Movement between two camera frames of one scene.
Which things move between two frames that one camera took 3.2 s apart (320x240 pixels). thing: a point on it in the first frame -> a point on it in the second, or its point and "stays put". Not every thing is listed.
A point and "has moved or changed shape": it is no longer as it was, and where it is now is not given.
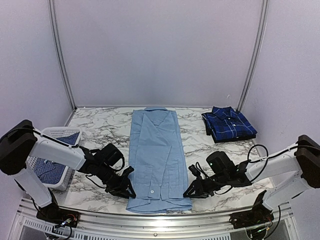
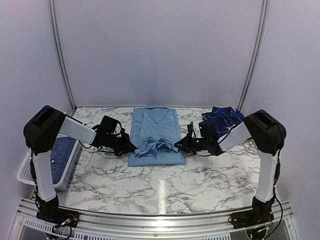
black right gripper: [199, 187] -> [185, 144]
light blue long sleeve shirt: [159, 177] has moved or changed shape
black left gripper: [117, 189] -> [126, 143]
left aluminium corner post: [59, 45] stays put
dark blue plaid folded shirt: [225, 123] stays put
